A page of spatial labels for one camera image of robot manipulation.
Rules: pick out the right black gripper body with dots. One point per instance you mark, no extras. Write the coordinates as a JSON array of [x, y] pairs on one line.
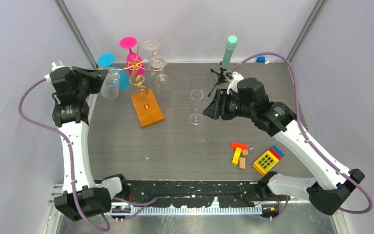
[[230, 104]]

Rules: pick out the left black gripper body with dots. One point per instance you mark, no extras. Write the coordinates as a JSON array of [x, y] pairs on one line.
[[84, 89]]

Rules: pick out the clear tumbler wine glass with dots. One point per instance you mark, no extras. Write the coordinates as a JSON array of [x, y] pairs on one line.
[[110, 87]]

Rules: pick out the clear champagne flute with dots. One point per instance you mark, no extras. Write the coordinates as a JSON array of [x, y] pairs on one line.
[[196, 98]]

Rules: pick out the clear round wine glass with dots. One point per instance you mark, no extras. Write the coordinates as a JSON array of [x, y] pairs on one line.
[[160, 76]]

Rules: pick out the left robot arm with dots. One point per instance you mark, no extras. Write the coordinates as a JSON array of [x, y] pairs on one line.
[[74, 139]]

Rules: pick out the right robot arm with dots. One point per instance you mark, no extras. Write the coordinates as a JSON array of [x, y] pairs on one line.
[[330, 185]]

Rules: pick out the blue wine glass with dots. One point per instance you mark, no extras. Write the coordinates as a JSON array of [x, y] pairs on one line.
[[106, 60]]

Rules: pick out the pink wine glass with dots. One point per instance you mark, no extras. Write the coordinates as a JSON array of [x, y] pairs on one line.
[[134, 63]]

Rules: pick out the orange wooden rack base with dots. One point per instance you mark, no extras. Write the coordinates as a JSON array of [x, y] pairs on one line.
[[147, 108]]

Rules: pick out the clear frosted wine glass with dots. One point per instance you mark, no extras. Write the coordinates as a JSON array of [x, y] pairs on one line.
[[153, 47]]

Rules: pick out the orange toy block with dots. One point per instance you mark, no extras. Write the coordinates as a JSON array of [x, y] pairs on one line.
[[235, 145]]

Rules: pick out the small blue block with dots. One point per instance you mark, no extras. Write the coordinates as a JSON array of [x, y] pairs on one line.
[[261, 59]]

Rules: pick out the tan wooden block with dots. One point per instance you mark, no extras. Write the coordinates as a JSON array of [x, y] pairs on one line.
[[242, 163]]

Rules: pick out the green microphone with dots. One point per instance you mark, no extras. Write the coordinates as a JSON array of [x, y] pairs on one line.
[[230, 46]]

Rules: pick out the red toy brick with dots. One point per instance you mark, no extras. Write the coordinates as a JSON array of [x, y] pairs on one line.
[[275, 153]]

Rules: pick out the yellow toy calculator block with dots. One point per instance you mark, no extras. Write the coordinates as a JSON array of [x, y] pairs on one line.
[[265, 163]]

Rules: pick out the blue toy brick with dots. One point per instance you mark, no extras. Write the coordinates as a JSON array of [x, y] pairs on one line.
[[278, 150]]

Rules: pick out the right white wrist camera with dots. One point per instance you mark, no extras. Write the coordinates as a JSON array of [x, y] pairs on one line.
[[233, 78]]

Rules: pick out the gold wire glass rack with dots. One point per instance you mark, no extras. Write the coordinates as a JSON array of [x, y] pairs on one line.
[[139, 80]]

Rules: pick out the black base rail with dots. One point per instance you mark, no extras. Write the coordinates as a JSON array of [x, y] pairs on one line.
[[171, 197]]

